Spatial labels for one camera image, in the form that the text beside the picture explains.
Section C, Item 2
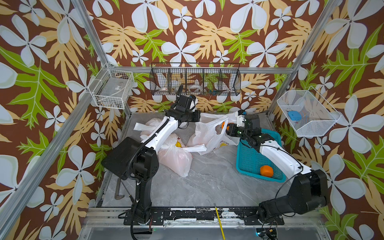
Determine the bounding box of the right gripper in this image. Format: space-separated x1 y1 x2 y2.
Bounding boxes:
223 123 252 142

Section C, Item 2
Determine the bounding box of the orange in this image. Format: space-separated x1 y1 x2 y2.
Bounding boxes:
260 165 274 178
222 122 230 132

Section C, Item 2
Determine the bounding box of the teal plastic basket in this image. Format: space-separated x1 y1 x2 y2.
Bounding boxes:
236 129 286 183

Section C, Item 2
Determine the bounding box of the printed white plastic bag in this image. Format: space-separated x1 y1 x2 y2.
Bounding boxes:
134 118 162 140

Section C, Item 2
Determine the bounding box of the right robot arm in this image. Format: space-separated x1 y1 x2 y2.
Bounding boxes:
222 111 330 223

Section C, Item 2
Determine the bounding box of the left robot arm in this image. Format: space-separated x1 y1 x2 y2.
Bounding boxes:
127 85 201 226

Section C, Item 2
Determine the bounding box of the blue object in basket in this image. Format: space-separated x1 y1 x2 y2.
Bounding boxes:
288 111 302 122

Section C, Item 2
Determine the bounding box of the black box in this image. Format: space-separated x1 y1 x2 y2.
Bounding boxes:
102 137 142 180

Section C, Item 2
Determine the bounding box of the yellow stick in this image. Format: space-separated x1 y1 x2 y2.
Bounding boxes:
214 203 226 240

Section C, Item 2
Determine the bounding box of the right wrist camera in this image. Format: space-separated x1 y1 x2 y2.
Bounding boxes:
235 110 247 128

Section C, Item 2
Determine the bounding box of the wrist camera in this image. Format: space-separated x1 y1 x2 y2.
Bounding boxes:
190 95 198 111
235 110 247 128

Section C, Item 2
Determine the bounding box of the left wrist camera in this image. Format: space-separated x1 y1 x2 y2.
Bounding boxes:
190 95 198 111

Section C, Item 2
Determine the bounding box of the black wire basket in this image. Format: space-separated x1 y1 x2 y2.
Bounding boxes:
149 62 242 96

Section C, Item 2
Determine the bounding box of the white wire basket right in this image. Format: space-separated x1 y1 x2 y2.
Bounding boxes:
277 87 342 138

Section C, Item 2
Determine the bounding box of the white wire basket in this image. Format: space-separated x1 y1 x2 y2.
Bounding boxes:
89 65 135 110
277 87 342 138

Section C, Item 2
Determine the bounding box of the white wire basket left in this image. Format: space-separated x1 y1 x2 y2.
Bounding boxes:
89 65 135 110

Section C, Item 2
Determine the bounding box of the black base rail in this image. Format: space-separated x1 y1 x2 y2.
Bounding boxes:
118 207 285 226

